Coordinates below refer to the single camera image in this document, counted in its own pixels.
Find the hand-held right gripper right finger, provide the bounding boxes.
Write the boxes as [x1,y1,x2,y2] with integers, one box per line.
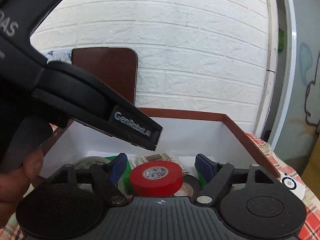
[194,154,270,204]

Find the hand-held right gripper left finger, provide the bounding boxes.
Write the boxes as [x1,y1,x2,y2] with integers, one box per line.
[51,152,128,205]

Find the black tape roll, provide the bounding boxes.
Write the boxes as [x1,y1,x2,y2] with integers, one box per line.
[172,174,201,198]

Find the red tape roll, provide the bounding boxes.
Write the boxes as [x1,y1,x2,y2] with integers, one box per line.
[129,162,184,197]

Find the green patterned tissue pack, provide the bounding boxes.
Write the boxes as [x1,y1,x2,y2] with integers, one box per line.
[74,156,112,171]

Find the clear bag with white label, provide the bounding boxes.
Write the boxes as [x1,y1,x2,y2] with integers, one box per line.
[132,152,190,174]

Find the brown box with white inside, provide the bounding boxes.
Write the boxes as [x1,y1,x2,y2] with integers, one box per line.
[37,107,281,198]

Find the person's left hand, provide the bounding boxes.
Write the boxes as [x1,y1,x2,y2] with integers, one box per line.
[0,147,44,222]

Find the brown wooden headboard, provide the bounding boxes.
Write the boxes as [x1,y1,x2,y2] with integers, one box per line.
[71,47,138,107]

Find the floral plastic sheet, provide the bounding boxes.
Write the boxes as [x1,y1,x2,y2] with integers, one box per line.
[46,50,73,64]

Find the white device with round button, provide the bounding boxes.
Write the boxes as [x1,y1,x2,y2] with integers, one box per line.
[281,171,307,202]

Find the plaid blanket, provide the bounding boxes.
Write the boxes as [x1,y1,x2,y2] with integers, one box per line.
[5,127,320,240]

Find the grey cartoon printed door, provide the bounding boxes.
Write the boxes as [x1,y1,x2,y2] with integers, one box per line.
[287,0,320,160]

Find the small green object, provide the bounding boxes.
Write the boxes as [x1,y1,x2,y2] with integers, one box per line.
[278,29,285,53]

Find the white door frame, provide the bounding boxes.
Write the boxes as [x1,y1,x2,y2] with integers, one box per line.
[260,0,298,150]

